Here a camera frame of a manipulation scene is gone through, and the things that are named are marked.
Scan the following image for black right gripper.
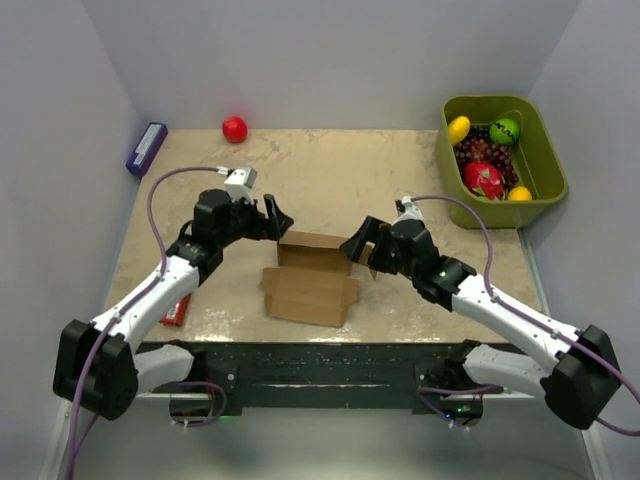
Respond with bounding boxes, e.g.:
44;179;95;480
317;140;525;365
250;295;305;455
339;216;418;281

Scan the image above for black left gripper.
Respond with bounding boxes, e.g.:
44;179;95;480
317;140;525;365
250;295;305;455
218;194;293;250

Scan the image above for brown cardboard box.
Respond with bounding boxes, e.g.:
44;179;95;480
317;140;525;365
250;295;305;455
260;231;372;328

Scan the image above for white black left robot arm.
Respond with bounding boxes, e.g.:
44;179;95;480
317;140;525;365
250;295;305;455
53;189;294;420

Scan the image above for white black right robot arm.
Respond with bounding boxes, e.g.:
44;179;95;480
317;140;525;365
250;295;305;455
340;214;623;430

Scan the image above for red rectangular box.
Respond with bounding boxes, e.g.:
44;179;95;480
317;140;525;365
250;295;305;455
160;295;191;328

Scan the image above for purple rectangular box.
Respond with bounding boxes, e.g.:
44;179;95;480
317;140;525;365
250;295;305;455
126;122;168;178

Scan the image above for red tomato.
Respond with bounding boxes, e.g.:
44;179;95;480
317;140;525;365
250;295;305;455
221;116;248;144

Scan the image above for red dragon fruit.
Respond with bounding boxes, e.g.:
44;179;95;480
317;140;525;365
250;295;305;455
463;161;505;200

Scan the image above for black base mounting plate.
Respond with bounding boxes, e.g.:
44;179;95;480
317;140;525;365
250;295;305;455
148;339;546;416

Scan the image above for yellow lemon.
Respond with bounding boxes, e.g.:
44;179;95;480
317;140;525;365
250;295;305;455
447;116;471;146

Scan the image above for dark red grapes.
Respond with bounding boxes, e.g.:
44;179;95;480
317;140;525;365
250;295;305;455
453;126;520;189

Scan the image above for small orange fruit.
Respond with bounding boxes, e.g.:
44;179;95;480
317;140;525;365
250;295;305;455
507;186;533;201

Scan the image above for green striped toy ball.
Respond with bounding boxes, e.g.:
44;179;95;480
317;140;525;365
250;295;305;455
489;118;520;145

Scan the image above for green plastic bin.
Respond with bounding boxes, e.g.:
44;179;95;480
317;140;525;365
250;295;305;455
435;95;568;229

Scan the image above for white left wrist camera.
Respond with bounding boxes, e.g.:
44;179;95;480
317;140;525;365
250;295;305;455
224;166;258;204

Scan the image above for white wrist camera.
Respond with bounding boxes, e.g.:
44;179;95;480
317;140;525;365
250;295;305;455
224;166;258;204
393;196;424;224

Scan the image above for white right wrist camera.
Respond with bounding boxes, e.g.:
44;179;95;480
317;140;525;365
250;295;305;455
393;196;424;224

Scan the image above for aluminium rail frame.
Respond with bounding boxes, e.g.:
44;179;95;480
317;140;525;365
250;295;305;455
37;227;614;480

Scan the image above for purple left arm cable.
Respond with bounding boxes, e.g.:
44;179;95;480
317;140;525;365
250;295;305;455
62;166;229;480

